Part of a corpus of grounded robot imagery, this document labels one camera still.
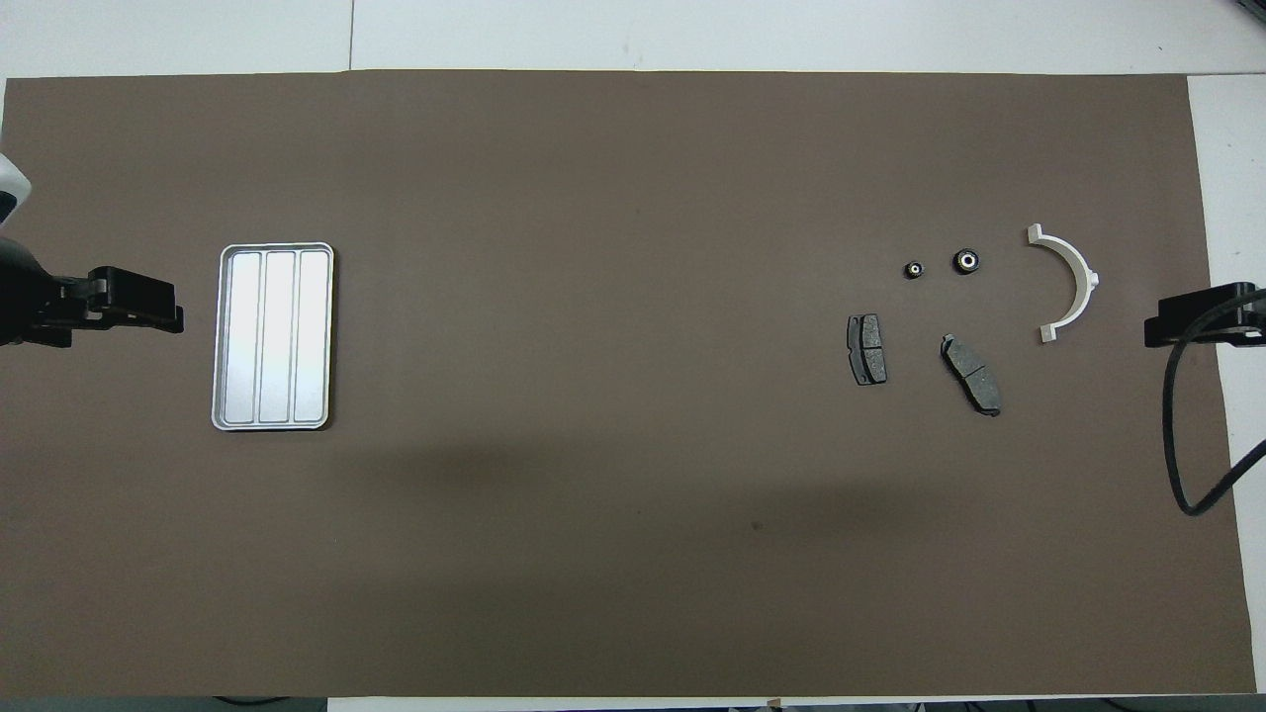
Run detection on elongated dark brake pad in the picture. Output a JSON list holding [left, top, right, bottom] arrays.
[[940, 334, 1003, 417]]

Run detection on rectangular dark brake pad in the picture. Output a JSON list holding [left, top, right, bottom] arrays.
[[847, 313, 888, 387]]

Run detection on brown table mat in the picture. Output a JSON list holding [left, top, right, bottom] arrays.
[[0, 69, 1257, 698]]

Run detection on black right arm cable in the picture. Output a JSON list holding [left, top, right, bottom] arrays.
[[1164, 292, 1266, 517]]

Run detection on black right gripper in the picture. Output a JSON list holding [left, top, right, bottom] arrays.
[[1145, 282, 1266, 349]]

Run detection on white semicircular bracket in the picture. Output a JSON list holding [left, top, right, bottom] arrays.
[[1026, 223, 1101, 345]]

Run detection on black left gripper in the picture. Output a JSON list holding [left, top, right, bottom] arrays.
[[0, 233, 186, 349]]

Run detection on silver metal tray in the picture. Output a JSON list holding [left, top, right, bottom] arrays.
[[211, 241, 335, 432]]

